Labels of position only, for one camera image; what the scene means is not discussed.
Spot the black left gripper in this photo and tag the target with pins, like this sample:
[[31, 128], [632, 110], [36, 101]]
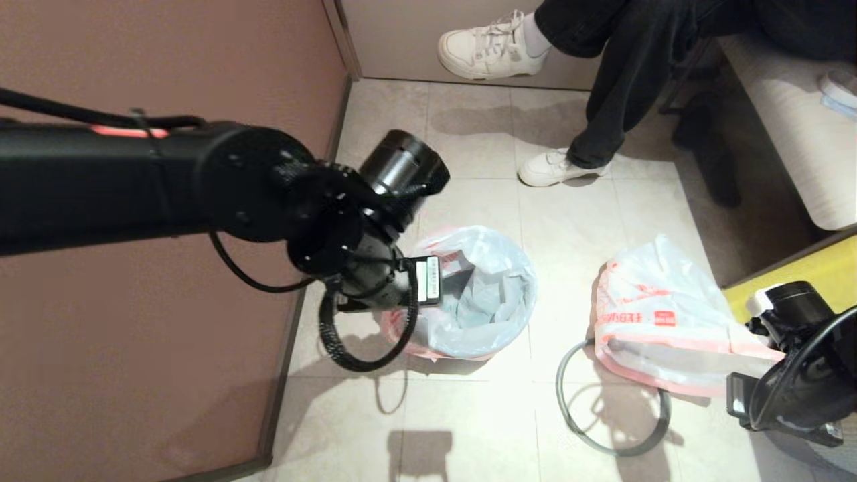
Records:
[[418, 284]]

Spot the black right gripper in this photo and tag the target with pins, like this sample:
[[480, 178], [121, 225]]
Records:
[[738, 395]]

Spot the white red plastic bag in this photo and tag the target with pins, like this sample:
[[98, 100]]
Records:
[[482, 294]]

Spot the used white pink-rimmed trash bag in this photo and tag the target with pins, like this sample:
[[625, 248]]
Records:
[[656, 314]]

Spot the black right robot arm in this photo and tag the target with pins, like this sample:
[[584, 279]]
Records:
[[803, 375]]

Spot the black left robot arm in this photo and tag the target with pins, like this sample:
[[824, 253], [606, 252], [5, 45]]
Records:
[[167, 181]]

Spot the yellow plastic bag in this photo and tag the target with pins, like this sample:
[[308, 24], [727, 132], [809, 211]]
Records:
[[803, 274]]

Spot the grey ribbed rounded object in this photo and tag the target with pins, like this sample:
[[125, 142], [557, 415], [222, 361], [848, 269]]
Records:
[[803, 455]]

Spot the plain white sneaker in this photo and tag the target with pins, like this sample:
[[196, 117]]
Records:
[[549, 171]]

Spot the white sneaker with grey laces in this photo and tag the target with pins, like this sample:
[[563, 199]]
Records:
[[492, 57]]

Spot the black bench leg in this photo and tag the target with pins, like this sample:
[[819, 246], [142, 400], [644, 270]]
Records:
[[710, 154]]

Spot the beige upholstered bench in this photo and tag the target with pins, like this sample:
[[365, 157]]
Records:
[[803, 147]]

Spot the white sock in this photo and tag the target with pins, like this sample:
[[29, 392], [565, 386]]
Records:
[[535, 37]]

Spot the black trousers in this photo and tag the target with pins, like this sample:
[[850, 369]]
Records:
[[636, 53]]

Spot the white round object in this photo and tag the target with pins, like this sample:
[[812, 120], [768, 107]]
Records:
[[840, 86]]

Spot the grey-brown door frame post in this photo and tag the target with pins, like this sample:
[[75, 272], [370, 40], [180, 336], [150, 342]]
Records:
[[343, 40]]

